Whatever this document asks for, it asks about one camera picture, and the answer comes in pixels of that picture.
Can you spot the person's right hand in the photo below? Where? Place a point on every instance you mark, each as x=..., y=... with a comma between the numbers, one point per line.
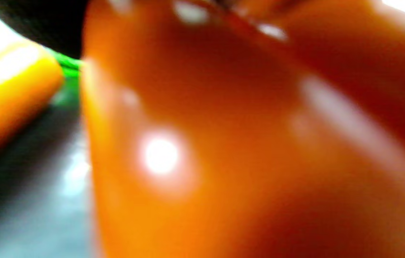
x=44, y=21

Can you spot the orange toy carrot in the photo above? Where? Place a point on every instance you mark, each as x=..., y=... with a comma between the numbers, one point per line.
x=349, y=46
x=9, y=93
x=188, y=179

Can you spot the black plastic tray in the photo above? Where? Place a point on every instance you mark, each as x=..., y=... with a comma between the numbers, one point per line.
x=27, y=200

